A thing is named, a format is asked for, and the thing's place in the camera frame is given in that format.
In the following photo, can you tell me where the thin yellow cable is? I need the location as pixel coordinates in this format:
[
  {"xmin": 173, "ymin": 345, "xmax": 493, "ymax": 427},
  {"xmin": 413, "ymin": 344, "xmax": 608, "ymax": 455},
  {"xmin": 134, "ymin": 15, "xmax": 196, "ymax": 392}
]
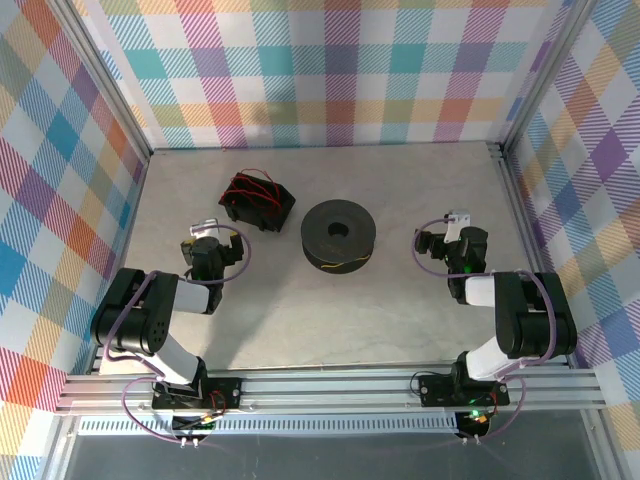
[{"xmin": 319, "ymin": 255, "xmax": 371, "ymax": 274}]

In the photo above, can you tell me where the black cable spool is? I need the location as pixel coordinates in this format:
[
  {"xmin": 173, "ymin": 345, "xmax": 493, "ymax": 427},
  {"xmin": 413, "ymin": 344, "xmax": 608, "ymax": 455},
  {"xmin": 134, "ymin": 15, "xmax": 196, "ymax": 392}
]
[{"xmin": 299, "ymin": 198, "xmax": 377, "ymax": 276}]

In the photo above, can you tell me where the black plastic box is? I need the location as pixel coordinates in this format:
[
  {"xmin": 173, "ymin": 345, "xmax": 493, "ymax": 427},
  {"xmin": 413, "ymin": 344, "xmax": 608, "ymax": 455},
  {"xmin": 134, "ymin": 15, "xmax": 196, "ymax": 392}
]
[{"xmin": 218, "ymin": 169, "xmax": 296, "ymax": 234}]

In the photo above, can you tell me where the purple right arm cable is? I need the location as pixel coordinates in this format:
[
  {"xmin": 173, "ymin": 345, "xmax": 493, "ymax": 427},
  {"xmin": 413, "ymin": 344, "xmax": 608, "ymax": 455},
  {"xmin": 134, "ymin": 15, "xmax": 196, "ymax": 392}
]
[{"xmin": 411, "ymin": 215, "xmax": 557, "ymax": 442}]

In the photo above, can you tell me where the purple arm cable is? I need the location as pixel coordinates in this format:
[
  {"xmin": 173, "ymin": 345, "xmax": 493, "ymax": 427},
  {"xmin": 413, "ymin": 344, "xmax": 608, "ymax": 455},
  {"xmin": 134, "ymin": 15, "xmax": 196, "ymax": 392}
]
[
  {"xmin": 102, "ymin": 223, "xmax": 252, "ymax": 444},
  {"xmin": 411, "ymin": 215, "xmax": 557, "ymax": 442}
]

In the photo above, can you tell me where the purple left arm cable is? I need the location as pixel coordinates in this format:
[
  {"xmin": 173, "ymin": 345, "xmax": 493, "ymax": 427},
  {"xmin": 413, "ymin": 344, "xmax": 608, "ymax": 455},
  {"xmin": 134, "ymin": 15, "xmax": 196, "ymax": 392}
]
[{"xmin": 102, "ymin": 223, "xmax": 252, "ymax": 444}]

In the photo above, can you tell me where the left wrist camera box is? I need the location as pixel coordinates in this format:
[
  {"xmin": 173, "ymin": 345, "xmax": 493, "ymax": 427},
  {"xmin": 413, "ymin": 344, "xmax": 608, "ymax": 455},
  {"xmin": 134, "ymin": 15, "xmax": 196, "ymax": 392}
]
[{"xmin": 188, "ymin": 218, "xmax": 221, "ymax": 240}]

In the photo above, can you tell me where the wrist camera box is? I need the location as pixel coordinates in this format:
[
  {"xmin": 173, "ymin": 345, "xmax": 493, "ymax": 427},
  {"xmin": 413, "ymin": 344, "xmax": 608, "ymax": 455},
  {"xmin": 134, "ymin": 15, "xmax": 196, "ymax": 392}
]
[
  {"xmin": 443, "ymin": 208, "xmax": 474, "ymax": 245},
  {"xmin": 188, "ymin": 218, "xmax": 221, "ymax": 240}
]

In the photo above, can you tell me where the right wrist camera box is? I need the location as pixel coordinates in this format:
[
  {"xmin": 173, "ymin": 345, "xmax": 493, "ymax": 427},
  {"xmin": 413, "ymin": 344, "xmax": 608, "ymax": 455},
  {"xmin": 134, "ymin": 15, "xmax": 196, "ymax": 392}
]
[{"xmin": 443, "ymin": 208, "xmax": 474, "ymax": 245}]

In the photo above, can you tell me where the aluminium side rail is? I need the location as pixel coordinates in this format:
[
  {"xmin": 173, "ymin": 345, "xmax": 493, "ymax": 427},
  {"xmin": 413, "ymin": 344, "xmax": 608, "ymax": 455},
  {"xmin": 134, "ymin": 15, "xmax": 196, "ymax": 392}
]
[{"xmin": 492, "ymin": 142, "xmax": 576, "ymax": 369}]

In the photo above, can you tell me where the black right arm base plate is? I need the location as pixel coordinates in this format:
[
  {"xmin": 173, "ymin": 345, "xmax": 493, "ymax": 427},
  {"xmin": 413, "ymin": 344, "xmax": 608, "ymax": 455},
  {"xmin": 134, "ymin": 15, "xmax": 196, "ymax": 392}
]
[{"xmin": 418, "ymin": 372, "xmax": 511, "ymax": 407}]

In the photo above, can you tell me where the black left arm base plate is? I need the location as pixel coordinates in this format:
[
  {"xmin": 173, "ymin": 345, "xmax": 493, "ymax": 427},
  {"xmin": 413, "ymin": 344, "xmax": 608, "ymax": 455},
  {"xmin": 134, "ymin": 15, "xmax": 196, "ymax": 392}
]
[{"xmin": 152, "ymin": 377, "xmax": 242, "ymax": 411}]

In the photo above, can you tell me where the aluminium frame rail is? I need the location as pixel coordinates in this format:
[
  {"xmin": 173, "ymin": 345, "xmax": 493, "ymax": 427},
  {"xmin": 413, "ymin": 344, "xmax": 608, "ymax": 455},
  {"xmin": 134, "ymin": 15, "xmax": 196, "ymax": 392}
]
[{"xmin": 54, "ymin": 367, "xmax": 609, "ymax": 416}]

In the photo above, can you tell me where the aluminium corner post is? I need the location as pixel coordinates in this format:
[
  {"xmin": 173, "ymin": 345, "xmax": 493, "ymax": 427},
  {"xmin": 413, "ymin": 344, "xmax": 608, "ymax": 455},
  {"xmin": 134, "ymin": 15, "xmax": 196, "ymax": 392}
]
[
  {"xmin": 49, "ymin": 0, "xmax": 154, "ymax": 161},
  {"xmin": 497, "ymin": 0, "xmax": 599, "ymax": 159}
]

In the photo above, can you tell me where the white slotted cable duct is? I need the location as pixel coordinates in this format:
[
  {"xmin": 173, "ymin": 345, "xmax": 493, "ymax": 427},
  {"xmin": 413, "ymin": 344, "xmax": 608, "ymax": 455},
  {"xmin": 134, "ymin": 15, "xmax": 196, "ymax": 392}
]
[{"xmin": 77, "ymin": 413, "xmax": 460, "ymax": 436}]

